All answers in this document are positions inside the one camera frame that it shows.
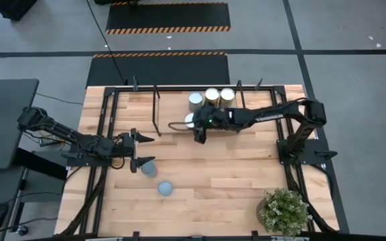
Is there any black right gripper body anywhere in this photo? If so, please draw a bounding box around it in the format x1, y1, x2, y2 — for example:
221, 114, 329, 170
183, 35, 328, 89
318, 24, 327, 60
195, 106, 237, 132

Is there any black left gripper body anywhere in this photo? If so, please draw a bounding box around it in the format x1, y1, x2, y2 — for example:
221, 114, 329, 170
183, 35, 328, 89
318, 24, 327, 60
117, 128, 139, 174

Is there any teal magenta chicken can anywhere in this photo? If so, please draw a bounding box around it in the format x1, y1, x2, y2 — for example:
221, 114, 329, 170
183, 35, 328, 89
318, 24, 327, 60
140, 160, 158, 179

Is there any green blue cherries can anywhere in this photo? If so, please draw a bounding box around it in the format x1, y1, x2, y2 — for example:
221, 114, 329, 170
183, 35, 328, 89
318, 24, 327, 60
188, 91, 204, 113

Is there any orange yellow pineapple can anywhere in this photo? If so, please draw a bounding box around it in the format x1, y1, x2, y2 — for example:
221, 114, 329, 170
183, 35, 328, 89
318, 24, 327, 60
184, 112, 196, 129

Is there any orange red corn can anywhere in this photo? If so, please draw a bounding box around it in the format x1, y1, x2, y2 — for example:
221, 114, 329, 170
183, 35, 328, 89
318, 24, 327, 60
204, 87, 220, 107

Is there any blue green peaches can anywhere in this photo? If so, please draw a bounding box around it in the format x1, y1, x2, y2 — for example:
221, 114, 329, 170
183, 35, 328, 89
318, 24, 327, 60
219, 87, 236, 108

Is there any teal tuna fish can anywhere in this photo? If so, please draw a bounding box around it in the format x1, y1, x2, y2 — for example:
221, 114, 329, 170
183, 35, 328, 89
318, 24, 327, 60
157, 181, 174, 197

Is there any black hazard-striped floor mat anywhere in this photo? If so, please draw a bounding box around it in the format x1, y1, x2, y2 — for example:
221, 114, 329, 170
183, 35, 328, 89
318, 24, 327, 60
105, 1, 231, 35
85, 52, 231, 88

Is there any potted green plant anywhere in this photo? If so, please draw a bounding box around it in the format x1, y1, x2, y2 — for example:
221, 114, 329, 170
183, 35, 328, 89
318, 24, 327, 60
255, 187, 314, 239

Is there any grey desk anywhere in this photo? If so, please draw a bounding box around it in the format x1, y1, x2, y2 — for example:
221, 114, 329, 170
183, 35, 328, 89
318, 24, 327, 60
0, 78, 40, 171

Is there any black floor box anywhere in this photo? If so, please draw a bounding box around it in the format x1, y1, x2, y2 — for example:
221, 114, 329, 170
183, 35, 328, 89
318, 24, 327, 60
0, 0, 39, 21

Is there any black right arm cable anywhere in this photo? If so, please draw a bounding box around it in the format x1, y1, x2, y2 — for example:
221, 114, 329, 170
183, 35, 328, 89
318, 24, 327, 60
168, 120, 196, 132

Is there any black rig frame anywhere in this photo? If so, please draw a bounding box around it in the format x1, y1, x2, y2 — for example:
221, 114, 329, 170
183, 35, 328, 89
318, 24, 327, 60
58, 76, 341, 241

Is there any grey floor cable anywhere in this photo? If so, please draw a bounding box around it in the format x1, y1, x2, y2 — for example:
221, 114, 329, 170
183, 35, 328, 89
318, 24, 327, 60
34, 92, 84, 106

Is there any thin black cable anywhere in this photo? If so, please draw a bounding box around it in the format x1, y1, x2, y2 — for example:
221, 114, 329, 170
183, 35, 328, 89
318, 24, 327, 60
85, 0, 127, 85

